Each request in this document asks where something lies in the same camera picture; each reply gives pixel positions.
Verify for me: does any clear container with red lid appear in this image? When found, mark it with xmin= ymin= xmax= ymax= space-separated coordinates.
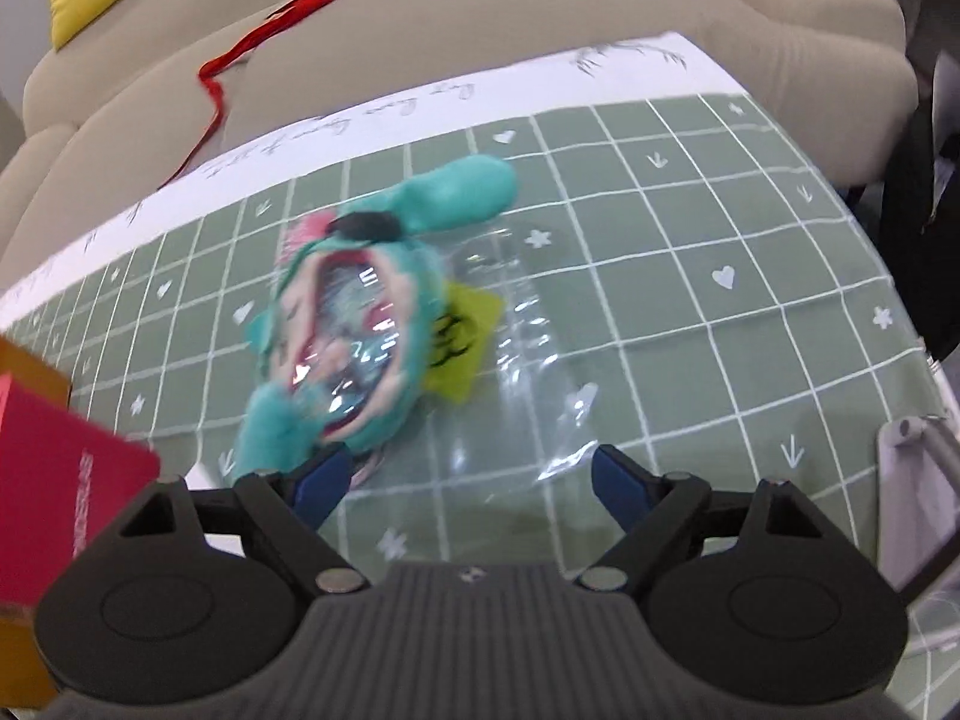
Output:
xmin=0 ymin=371 xmax=163 ymax=616

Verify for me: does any yellow tag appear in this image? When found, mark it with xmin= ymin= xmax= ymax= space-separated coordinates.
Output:
xmin=422 ymin=281 xmax=506 ymax=404

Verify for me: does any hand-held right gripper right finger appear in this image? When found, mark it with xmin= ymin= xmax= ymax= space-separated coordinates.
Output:
xmin=576 ymin=444 xmax=827 ymax=592

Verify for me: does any clear plastic bag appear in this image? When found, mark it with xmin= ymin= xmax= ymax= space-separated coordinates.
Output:
xmin=276 ymin=223 xmax=602 ymax=485

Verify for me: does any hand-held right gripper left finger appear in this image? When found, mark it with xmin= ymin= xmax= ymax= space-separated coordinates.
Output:
xmin=120 ymin=446 xmax=370 ymax=595

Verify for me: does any beige sofa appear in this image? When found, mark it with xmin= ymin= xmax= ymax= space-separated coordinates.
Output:
xmin=0 ymin=0 xmax=920 ymax=297

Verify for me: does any white card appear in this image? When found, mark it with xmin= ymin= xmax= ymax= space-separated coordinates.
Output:
xmin=184 ymin=461 xmax=252 ymax=557

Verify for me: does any white box with orange edge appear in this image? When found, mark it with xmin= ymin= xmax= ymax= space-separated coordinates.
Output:
xmin=0 ymin=336 xmax=70 ymax=717

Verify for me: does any red ribbon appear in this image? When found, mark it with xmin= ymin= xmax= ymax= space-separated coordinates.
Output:
xmin=159 ymin=0 xmax=437 ymax=190

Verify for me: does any teal plush toy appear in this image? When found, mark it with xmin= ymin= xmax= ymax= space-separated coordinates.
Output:
xmin=229 ymin=156 xmax=518 ymax=482

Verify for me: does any dark cloth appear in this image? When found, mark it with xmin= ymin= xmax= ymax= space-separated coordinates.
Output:
xmin=883 ymin=52 xmax=960 ymax=362

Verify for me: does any green grid tablecloth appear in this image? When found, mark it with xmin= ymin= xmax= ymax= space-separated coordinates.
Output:
xmin=0 ymin=30 xmax=960 ymax=720

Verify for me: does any grey metal frame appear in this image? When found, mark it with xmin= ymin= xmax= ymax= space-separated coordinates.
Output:
xmin=876 ymin=412 xmax=960 ymax=605

